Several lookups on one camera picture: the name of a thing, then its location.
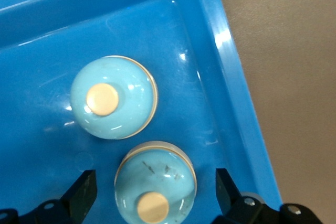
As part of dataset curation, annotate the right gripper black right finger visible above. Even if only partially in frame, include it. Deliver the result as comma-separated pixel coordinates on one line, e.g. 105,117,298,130
212,168,280,224

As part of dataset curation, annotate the blue plastic tray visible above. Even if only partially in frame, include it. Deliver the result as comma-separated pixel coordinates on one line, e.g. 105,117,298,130
0,0,284,224

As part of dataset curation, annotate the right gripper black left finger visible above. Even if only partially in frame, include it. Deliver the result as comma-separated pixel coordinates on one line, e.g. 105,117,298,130
31,169,98,224

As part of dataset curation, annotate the light blue call bell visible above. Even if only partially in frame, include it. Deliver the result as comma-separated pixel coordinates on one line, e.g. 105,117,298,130
70,55,159,140
113,140,197,224

